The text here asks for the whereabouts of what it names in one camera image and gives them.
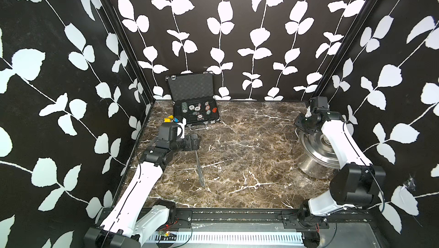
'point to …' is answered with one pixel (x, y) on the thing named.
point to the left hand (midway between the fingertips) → (193, 135)
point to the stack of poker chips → (184, 107)
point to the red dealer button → (214, 110)
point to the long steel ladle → (200, 171)
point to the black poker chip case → (192, 95)
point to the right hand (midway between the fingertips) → (294, 119)
